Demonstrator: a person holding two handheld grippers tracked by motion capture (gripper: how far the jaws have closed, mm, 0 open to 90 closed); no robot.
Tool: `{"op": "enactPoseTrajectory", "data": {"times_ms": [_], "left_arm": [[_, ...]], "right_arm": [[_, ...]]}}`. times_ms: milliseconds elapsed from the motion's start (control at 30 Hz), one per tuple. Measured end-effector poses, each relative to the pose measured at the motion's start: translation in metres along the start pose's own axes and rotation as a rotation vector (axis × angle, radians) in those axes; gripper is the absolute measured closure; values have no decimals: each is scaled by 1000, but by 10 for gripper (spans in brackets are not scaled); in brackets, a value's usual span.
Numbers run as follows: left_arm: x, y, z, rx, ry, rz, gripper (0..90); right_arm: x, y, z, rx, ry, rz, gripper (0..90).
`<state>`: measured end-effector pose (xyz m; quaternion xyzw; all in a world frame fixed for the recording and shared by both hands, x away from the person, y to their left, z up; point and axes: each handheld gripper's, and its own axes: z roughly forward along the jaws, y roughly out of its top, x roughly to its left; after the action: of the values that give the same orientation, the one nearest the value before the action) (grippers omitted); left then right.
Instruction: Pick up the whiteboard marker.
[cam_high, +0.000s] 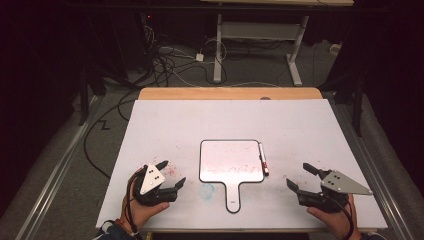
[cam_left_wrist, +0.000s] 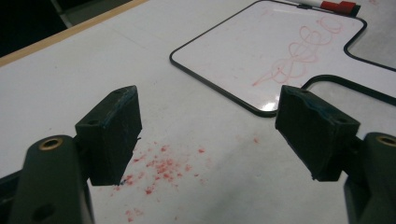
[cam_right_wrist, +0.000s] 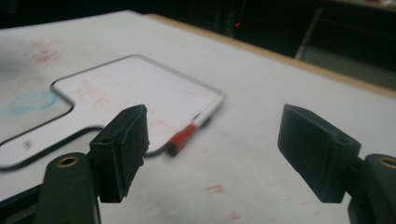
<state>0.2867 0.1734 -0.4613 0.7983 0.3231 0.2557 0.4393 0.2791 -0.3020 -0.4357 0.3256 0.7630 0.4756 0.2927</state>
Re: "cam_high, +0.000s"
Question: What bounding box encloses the wooden table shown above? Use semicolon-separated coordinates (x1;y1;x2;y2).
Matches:
138;87;324;101

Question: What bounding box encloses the white table cover sheet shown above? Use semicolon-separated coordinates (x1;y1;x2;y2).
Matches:
95;99;389;231

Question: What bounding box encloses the long black floor cable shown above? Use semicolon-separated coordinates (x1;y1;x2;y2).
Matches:
83;90;141;180

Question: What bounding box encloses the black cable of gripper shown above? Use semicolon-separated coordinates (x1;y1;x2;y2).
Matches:
324;194;355;240
125;167;145;236

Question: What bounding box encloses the metal floor rail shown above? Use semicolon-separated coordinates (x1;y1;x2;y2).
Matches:
14;94;105;240
328;94;416;240

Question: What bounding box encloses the white metal desk frame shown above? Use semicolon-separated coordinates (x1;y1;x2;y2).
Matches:
213;13;309;87

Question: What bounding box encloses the white marker with red cap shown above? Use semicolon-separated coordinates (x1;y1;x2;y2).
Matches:
258;142;270;177

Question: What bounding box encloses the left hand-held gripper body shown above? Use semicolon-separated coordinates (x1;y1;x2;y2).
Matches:
132;163;178;207

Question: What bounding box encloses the small whiteboard with handle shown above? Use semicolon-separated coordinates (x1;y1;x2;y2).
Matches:
198;139;266;214

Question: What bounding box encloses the person's right hand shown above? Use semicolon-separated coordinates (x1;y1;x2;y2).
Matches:
306;193;363;240

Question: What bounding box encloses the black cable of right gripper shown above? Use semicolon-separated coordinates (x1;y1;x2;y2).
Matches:
324;194;355;240

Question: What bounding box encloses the person's left hand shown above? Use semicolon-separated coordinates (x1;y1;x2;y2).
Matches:
120;176;171;232

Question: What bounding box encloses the tangle of black cables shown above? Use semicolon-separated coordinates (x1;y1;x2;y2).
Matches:
141;24;229;88

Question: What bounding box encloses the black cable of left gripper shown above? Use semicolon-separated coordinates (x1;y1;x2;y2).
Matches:
125;167;145;236

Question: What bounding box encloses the black metal stand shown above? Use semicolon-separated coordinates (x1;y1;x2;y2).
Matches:
77;64;92;127

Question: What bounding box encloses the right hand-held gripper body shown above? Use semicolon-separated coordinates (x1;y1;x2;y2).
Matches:
296;169;374;214

